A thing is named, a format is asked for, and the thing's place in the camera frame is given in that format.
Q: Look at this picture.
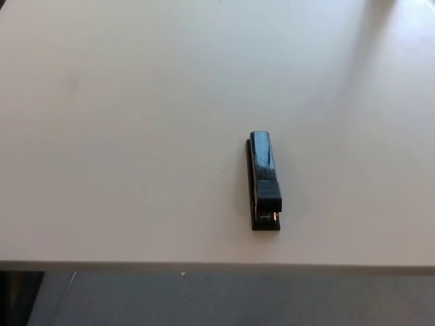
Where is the black desktop stapler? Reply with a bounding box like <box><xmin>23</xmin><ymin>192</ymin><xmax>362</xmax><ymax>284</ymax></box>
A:
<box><xmin>244</xmin><ymin>130</ymin><xmax>284</xmax><ymax>233</ymax></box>

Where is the dark table leg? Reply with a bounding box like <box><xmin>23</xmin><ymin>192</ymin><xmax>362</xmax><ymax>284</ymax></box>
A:
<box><xmin>0</xmin><ymin>270</ymin><xmax>46</xmax><ymax>326</ymax></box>

